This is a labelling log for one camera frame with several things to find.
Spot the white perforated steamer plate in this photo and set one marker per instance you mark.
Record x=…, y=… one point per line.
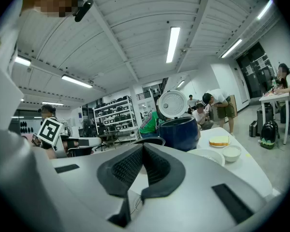
x=207, y=154

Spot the white desk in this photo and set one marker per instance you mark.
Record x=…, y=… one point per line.
x=275, y=97

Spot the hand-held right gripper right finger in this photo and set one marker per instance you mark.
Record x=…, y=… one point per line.
x=195, y=190

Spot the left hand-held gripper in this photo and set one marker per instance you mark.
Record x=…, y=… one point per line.
x=49, y=132

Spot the yellow sponge cloth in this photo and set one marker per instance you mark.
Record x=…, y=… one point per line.
x=218, y=139

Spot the black head-mounted camera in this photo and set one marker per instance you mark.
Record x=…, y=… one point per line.
x=83, y=8

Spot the yellow sticker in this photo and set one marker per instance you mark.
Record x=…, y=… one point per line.
x=248, y=155

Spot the small white bowl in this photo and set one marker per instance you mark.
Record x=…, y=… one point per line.
x=232, y=153

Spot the black double door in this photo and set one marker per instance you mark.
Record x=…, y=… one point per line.
x=256, y=71

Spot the person's white shirt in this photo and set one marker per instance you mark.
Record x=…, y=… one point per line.
x=4, y=28

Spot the large black suitcase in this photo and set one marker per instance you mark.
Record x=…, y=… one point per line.
x=264, y=120

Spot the white shelf with black cases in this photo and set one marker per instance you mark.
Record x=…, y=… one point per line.
x=116, y=120

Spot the black green dome backpack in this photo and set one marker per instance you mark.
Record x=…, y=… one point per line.
x=269, y=134

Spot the long ceiling light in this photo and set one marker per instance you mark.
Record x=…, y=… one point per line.
x=180, y=84
x=77, y=81
x=173, y=45
x=231, y=48
x=52, y=103
x=22, y=61
x=265, y=8

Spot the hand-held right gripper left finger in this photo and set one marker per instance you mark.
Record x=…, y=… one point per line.
x=87, y=178

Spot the small black hard case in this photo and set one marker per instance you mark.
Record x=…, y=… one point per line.
x=253, y=129

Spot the dark metal pot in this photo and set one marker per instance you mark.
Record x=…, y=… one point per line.
x=157, y=141

